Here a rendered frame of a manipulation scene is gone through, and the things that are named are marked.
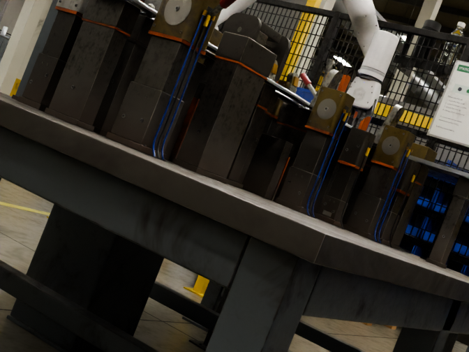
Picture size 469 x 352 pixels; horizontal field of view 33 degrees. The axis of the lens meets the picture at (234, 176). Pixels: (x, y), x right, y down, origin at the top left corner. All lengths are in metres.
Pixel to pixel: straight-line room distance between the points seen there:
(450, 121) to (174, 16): 1.66
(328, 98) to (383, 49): 0.51
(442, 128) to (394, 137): 0.67
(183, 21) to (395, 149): 1.01
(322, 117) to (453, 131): 1.01
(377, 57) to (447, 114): 0.58
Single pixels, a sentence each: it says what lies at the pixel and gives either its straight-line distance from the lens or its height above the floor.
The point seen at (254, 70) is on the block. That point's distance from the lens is 1.88.
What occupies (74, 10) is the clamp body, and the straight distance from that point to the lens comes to 1.94.
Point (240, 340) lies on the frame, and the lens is 1.06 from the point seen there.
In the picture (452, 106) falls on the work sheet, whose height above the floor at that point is 1.28.
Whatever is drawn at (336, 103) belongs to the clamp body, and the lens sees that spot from 2.19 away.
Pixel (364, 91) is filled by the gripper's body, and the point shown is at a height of 1.14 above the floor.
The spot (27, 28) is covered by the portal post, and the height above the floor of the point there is 1.41.
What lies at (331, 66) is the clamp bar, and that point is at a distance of 2.76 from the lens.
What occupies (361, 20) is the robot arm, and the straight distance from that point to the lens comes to 2.71.
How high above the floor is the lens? 0.72
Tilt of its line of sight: level
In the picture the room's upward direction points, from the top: 22 degrees clockwise
